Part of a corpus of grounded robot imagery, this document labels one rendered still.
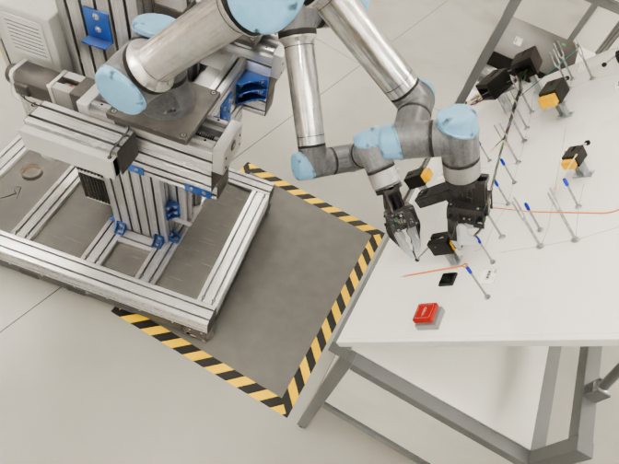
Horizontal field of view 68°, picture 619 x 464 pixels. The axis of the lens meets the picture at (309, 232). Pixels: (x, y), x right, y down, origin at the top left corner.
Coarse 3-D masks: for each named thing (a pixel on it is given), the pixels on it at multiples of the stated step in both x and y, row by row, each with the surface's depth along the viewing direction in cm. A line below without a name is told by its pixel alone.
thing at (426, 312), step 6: (420, 306) 107; (426, 306) 106; (432, 306) 104; (420, 312) 105; (426, 312) 104; (432, 312) 103; (414, 318) 105; (420, 318) 104; (426, 318) 102; (432, 318) 102
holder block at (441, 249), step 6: (432, 234) 116; (438, 234) 114; (444, 234) 113; (432, 240) 114; (438, 240) 112; (444, 240) 111; (432, 246) 113; (438, 246) 112; (444, 246) 111; (432, 252) 115; (438, 252) 114; (444, 252) 113; (450, 252) 112
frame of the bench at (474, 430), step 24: (336, 360) 137; (360, 360) 129; (552, 360) 140; (336, 384) 142; (384, 384) 127; (408, 384) 127; (552, 384) 135; (312, 408) 168; (336, 408) 159; (432, 408) 124; (480, 432) 123; (408, 456) 156; (504, 456) 123; (528, 456) 121
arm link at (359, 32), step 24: (312, 0) 86; (336, 0) 86; (336, 24) 89; (360, 24) 89; (360, 48) 91; (384, 48) 92; (384, 72) 94; (408, 72) 95; (408, 96) 97; (432, 96) 100
